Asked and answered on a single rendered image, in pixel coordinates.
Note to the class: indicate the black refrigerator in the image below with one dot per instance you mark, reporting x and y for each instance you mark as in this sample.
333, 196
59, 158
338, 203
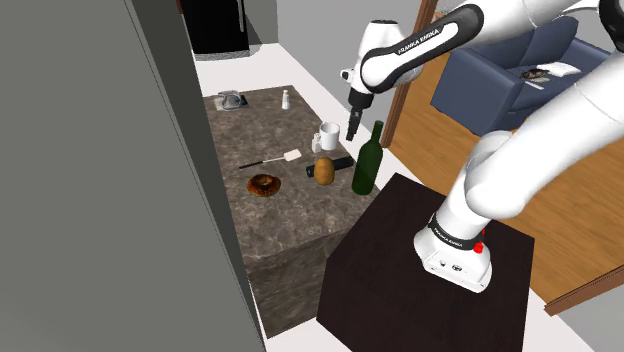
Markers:
214, 24

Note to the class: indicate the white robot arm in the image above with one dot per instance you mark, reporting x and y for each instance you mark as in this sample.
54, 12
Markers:
512, 166

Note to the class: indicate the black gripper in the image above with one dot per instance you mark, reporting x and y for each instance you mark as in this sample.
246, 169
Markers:
356, 113

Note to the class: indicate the white mug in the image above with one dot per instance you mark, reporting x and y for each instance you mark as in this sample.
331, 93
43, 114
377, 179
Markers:
329, 136

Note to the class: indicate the tall white shaker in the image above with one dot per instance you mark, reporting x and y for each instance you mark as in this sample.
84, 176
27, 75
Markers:
285, 100

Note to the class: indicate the brown bagel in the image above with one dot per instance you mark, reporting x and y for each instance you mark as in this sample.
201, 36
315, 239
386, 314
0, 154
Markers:
264, 185

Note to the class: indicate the blue sofa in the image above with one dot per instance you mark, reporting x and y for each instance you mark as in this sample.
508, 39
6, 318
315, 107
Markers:
492, 90

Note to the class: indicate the brown marble counter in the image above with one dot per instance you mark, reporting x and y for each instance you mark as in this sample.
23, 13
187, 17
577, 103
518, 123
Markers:
282, 219

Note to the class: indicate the brown potato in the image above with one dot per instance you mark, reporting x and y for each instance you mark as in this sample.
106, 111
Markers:
324, 171

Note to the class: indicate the green glass bottle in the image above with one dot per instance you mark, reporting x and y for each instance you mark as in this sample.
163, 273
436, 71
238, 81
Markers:
367, 163

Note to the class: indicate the dark brown robot stand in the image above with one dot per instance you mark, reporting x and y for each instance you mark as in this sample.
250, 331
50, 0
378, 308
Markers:
385, 292

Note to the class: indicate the small white shaker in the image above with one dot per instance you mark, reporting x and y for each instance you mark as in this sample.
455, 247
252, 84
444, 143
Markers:
316, 144

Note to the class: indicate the brown wooden door frame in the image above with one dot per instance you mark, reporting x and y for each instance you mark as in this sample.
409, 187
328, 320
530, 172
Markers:
407, 78

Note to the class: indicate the black cylinder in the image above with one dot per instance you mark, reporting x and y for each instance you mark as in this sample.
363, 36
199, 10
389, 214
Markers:
343, 163

